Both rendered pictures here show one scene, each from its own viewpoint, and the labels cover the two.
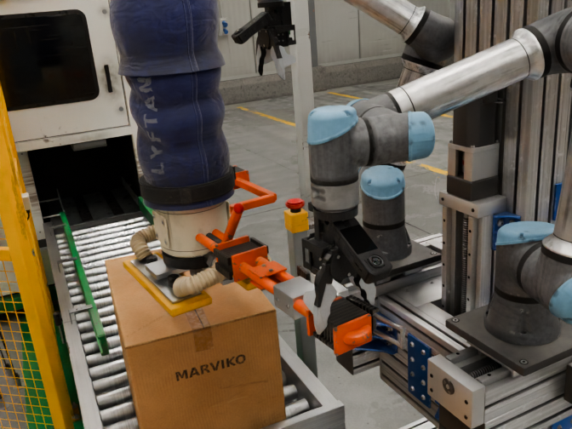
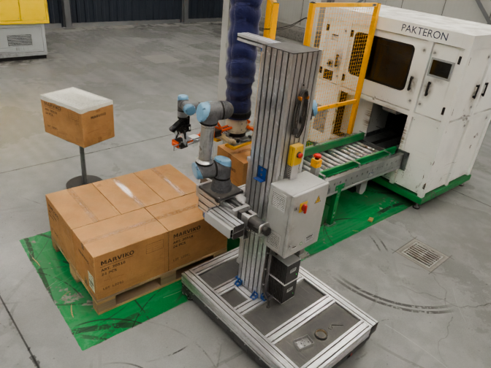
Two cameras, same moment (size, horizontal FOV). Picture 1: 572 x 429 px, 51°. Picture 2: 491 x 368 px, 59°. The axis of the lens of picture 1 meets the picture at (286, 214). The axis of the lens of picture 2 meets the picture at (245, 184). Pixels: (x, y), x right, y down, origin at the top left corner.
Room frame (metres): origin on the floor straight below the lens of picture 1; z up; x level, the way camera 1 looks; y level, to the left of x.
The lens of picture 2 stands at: (0.39, -3.00, 2.52)
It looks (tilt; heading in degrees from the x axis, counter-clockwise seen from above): 29 degrees down; 71
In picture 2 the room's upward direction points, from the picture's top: 6 degrees clockwise
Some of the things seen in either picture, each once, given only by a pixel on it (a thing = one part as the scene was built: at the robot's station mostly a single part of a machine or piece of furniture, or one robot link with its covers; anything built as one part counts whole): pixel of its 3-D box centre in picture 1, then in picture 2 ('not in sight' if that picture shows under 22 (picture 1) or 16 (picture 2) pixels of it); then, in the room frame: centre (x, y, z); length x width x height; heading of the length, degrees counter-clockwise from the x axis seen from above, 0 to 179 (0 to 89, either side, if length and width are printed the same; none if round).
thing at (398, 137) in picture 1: (391, 136); (190, 107); (0.94, -0.18, 1.51); 0.11 x 0.11 x 0.08; 10
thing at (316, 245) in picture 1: (334, 239); (183, 123); (0.91, -0.07, 1.36); 0.09 x 0.08 x 0.12; 31
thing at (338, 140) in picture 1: (334, 144); (183, 103); (0.90, -0.08, 1.52); 0.09 x 0.08 x 0.11; 100
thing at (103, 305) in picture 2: not in sight; (139, 247); (0.59, 0.22, 0.07); 1.20 x 1.00 x 0.14; 23
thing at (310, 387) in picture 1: (214, 284); (335, 184); (2.54, 0.35, 0.50); 2.31 x 0.05 x 0.19; 23
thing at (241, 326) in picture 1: (189, 339); (255, 168); (1.65, 0.33, 0.75); 0.60 x 0.40 x 0.40; 19
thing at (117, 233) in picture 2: not in sight; (139, 221); (0.59, 0.22, 0.34); 1.20 x 1.00 x 0.40; 23
